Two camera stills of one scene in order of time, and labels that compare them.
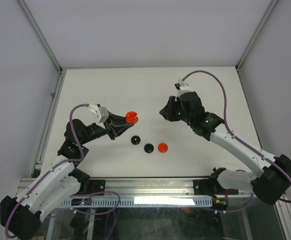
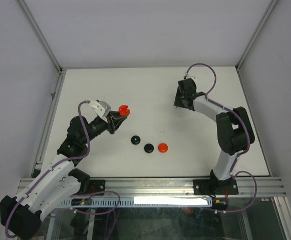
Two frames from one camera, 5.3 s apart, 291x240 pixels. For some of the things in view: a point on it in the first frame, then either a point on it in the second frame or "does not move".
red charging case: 163,147 does not move
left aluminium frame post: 61,71 does not move
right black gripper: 167,111 → 177,102
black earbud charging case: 149,148 does not move
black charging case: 135,140 does not move
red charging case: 131,117 → 123,111
